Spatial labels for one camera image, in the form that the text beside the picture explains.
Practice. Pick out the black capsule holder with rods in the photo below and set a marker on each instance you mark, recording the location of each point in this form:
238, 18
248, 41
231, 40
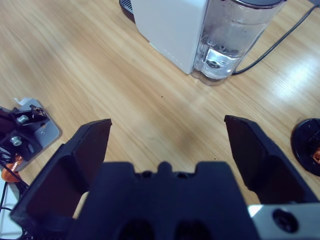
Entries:
303, 145

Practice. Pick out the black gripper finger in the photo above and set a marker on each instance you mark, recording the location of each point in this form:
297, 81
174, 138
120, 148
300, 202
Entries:
272, 172
60, 180

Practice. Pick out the orange coffee capsule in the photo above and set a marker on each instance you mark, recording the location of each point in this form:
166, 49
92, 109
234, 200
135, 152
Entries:
317, 155

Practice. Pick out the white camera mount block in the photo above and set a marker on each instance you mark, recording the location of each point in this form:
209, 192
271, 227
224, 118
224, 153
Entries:
42, 130

